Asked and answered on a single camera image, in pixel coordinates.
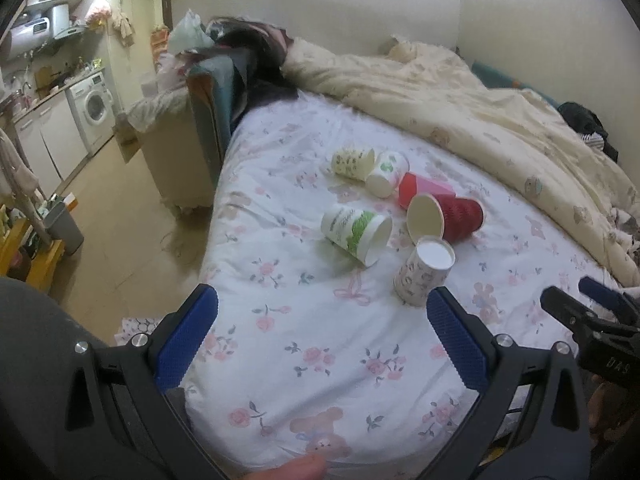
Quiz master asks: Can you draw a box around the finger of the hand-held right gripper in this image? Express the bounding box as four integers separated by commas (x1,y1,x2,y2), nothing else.
540,286,603,333
578,276,640,322

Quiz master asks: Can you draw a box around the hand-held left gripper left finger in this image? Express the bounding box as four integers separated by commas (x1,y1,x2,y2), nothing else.
65,284,226,480

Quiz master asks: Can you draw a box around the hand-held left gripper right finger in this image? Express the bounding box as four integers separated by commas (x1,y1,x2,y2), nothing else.
425,286,593,480

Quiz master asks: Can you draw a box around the white cup with grey pattern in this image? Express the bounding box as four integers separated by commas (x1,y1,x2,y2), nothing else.
393,236,457,308

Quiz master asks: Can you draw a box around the red ribbed cup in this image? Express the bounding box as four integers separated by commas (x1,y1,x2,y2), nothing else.
406,192,485,246

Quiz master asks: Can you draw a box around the white cup with green label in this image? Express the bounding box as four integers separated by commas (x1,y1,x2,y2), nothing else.
320,202,394,268

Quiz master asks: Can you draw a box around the pink cup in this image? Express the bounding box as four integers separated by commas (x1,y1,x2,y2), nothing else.
398,171,457,209

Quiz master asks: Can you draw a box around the white cup with green print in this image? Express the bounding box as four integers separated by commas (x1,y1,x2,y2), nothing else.
366,150,411,199

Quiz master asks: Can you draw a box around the pale yellow patterned cup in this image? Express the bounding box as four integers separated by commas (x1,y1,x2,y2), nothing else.
331,145,377,182

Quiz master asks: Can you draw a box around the person's right hand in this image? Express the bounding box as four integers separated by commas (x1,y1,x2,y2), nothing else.
586,384,622,438

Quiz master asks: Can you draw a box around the person's left hand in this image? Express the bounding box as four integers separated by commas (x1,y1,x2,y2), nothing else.
234,460,328,480

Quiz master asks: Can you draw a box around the yellow stool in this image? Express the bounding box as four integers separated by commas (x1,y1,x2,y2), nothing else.
0,205,67,295

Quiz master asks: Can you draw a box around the grey trash bin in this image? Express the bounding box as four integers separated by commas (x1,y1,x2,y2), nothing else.
42,199,85,256

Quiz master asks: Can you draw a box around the black garment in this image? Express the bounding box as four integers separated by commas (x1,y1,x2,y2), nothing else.
556,101,621,163

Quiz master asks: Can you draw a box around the cardboard box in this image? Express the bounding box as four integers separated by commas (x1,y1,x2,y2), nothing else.
114,112,143,164

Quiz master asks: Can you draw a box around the cream printed duvet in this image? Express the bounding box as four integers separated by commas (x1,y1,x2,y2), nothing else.
281,35,640,287

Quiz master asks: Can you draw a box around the teal bed headboard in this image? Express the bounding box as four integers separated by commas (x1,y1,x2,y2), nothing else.
186,55,241,176

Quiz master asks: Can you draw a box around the white kitchen cabinet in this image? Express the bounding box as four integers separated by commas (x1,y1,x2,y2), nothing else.
11,91,91,196

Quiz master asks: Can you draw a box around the white washing machine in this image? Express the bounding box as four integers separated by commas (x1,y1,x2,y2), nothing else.
65,71,119,156

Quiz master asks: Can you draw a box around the dark clothes pile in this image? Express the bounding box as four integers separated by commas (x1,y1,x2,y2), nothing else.
187,15,301,126

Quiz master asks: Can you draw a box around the white plastic bag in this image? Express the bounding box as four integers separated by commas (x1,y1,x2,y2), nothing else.
167,8,215,56

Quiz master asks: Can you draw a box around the beige hanging garment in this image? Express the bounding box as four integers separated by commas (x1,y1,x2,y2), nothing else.
110,6,136,47

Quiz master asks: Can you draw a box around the range hood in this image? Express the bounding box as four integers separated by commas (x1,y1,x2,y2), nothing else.
50,24,87,43

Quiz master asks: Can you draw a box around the pink hanging cloth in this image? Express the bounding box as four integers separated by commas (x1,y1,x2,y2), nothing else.
85,0,113,31

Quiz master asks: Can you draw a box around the white water heater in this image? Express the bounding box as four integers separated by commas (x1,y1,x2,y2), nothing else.
6,3,71,59

